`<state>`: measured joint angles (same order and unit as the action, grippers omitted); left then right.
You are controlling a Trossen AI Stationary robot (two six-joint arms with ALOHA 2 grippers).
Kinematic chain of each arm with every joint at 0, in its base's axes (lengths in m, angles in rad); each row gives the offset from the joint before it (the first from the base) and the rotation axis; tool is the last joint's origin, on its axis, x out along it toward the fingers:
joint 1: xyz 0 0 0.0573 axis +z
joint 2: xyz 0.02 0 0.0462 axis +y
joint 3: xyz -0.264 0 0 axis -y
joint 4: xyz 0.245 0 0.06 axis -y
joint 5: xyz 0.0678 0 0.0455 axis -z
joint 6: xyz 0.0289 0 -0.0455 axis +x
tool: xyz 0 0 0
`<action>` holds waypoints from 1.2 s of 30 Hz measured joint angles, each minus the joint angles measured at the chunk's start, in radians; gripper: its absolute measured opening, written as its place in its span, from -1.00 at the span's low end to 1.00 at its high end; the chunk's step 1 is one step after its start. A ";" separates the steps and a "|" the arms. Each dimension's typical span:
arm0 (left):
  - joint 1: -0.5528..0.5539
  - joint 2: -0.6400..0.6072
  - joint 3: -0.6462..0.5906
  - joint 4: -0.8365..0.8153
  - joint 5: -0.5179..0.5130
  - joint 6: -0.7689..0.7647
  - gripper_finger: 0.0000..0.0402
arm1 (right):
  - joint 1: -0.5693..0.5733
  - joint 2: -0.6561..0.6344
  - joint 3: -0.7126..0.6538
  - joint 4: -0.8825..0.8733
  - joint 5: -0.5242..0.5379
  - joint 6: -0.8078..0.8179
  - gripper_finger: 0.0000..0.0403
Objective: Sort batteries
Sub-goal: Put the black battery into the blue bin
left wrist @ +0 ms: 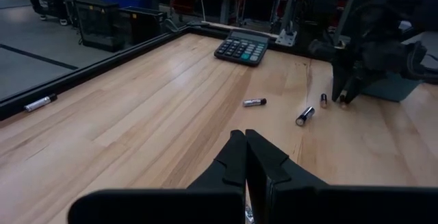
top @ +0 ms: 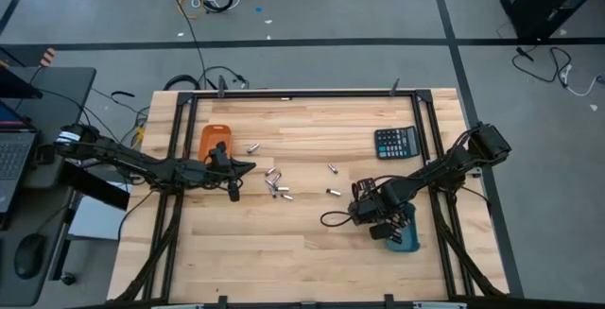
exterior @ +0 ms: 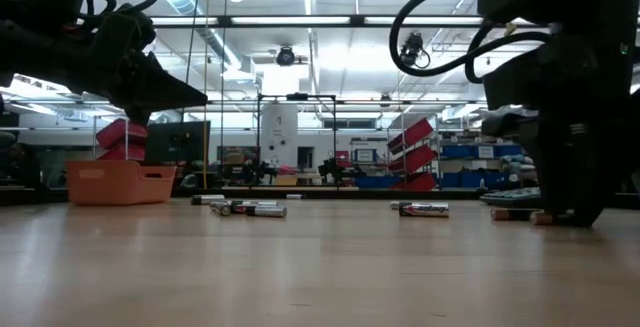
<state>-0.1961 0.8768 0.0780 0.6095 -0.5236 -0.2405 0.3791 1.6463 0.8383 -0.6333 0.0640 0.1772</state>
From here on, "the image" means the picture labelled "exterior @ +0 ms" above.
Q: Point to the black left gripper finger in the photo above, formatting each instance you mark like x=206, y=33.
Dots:
x=165, y=92

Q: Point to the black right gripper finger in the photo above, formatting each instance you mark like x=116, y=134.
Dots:
x=580, y=177

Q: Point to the black copper-top AA battery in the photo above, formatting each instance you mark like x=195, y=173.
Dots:
x=510, y=214
x=542, y=218

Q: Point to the orange plastic bin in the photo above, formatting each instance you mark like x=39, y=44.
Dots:
x=115, y=184

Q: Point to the Energizer AA battery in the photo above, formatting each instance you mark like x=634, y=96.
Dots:
x=424, y=210

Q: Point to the black background robot arm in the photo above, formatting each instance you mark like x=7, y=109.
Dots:
x=257, y=172
x=336, y=169

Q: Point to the black background monitor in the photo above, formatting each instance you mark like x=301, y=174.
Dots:
x=177, y=142

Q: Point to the light blue roll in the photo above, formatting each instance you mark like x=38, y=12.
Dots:
x=517, y=162

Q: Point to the red storage bin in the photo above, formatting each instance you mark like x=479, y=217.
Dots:
x=120, y=153
x=417, y=158
x=115, y=134
x=420, y=182
x=411, y=134

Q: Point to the blue storage bin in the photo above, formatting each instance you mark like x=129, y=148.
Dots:
x=472, y=179
x=457, y=152
x=507, y=150
x=377, y=182

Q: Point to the yellow hanging hook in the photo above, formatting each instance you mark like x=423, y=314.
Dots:
x=510, y=29

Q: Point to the person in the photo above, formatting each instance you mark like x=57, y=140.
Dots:
x=22, y=164

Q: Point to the silver battery with black end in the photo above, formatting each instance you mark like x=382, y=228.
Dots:
x=267, y=212

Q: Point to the white framed sign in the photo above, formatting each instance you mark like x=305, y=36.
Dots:
x=365, y=155

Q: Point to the black overhead camera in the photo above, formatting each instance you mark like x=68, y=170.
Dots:
x=285, y=56

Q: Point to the black aluminium table frame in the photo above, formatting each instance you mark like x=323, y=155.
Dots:
x=350, y=193

